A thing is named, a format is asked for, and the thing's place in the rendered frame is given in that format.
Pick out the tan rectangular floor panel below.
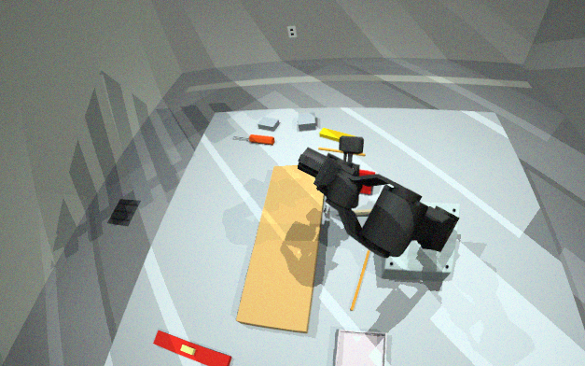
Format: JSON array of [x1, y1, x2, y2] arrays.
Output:
[[236, 166, 325, 333]]

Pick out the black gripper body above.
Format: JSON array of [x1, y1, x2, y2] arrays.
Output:
[[339, 135, 364, 209]]

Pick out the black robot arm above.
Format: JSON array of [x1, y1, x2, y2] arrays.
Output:
[[298, 147, 459, 259]]

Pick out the orange-handled awl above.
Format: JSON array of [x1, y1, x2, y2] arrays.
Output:
[[233, 134, 274, 145]]

